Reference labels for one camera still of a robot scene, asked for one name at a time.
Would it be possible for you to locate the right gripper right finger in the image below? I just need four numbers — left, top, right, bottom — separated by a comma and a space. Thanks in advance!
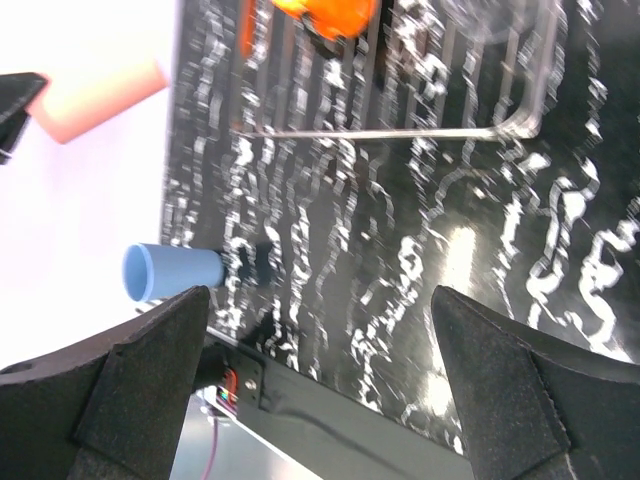
431, 286, 639, 479

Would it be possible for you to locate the black base bar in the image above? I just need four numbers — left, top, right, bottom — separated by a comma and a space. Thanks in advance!
195, 327, 473, 479

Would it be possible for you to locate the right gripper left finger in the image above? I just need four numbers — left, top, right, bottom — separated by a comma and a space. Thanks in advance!
1, 287, 210, 479

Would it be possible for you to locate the blue plastic cup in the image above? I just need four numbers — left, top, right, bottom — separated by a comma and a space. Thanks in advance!
123, 243, 225, 302

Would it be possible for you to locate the floor purple cable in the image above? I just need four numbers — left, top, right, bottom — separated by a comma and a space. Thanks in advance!
199, 414, 221, 480

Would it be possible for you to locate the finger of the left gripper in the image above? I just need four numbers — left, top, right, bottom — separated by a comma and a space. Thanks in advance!
0, 72, 48, 165

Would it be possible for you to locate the wire dish rack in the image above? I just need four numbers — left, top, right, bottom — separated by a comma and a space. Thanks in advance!
229, 1, 563, 141

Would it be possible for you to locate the pink plastic cup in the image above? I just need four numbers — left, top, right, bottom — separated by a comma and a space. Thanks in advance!
27, 58, 169, 144

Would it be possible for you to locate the orange cup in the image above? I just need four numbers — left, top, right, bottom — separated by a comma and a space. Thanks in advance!
271, 0, 380, 59

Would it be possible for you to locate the clear faceted glass tumbler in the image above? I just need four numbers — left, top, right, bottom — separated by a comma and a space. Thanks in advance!
440, 0, 548, 45

